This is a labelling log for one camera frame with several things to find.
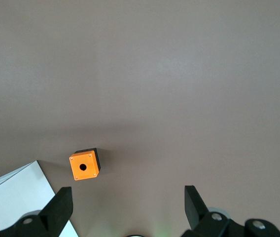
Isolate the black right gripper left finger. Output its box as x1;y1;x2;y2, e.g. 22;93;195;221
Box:
0;186;74;237

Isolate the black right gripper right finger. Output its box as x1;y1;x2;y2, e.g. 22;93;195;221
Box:
180;185;280;237

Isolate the white drawer cabinet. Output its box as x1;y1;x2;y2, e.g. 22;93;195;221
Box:
0;160;79;237

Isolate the orange button enclosure box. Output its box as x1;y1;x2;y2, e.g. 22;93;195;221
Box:
69;147;103;182

